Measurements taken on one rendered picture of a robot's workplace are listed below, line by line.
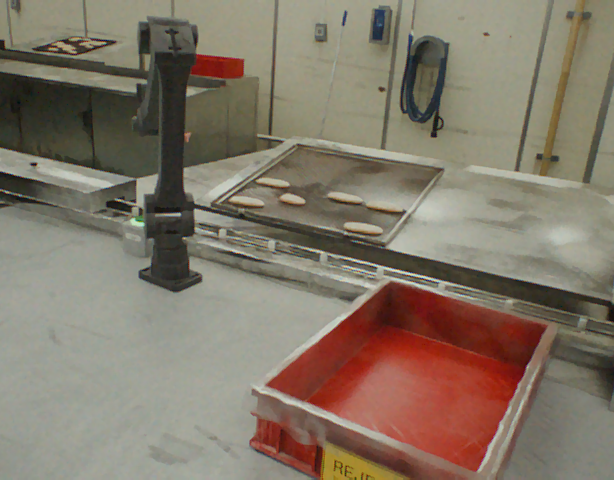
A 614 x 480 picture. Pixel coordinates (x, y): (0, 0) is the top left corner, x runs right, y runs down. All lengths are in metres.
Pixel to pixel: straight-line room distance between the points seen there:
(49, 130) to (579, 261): 4.15
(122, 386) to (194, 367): 0.12
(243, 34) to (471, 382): 4.97
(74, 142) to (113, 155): 0.37
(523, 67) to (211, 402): 4.26
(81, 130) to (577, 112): 3.59
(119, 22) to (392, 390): 5.92
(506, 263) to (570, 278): 0.13
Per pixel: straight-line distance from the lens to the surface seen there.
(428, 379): 1.08
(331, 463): 0.82
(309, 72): 5.48
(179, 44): 1.20
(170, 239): 1.32
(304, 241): 1.63
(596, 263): 1.52
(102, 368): 1.08
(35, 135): 5.14
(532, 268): 1.45
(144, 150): 4.40
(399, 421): 0.97
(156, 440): 0.92
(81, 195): 1.69
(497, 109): 5.01
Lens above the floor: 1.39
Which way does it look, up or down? 21 degrees down
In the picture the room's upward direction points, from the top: 4 degrees clockwise
